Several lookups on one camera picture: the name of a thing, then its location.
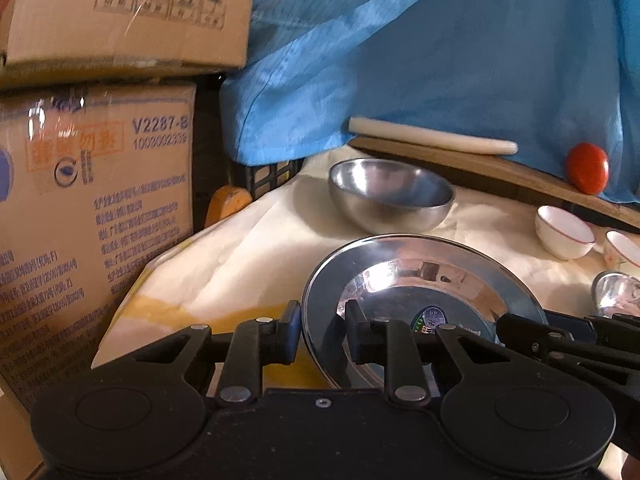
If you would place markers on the steel plate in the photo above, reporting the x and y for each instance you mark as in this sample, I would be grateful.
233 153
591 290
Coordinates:
390 270

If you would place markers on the large printed cardboard box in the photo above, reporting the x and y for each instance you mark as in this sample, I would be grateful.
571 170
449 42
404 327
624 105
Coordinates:
85 220

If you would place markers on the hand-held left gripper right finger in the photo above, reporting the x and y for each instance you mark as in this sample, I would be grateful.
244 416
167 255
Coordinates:
356 332

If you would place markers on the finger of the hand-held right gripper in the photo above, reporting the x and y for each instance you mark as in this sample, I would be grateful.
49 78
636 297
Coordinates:
570 324
530 337

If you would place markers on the large steel bowl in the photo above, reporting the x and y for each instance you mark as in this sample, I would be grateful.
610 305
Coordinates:
390 195

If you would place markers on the small steel bowl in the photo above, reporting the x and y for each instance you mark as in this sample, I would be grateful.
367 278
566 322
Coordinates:
615 295

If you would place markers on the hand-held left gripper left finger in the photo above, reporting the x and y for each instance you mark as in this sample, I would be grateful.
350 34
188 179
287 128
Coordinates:
287 332

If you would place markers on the plain brown cardboard box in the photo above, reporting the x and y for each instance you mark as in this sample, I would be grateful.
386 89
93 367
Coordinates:
125 15

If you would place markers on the cream yellow-striped tablecloth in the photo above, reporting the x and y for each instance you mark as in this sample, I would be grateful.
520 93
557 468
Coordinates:
250 240

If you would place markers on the white floral bowl red rim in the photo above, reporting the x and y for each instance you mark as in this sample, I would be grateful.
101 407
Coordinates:
622 250

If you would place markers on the wooden board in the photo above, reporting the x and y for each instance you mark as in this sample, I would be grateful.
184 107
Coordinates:
500 172

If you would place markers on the red round ball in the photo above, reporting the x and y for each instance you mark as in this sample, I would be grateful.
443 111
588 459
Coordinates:
587 167

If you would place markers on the blue cloth garment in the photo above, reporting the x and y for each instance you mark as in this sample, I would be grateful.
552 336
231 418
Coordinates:
425 50

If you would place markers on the white rolling pin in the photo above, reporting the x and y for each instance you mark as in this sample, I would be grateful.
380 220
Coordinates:
430 136

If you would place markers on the orange round object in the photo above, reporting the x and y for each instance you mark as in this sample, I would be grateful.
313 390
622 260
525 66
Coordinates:
227 205

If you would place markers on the black plastic crate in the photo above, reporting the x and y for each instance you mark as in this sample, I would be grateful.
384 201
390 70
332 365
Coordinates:
265 178

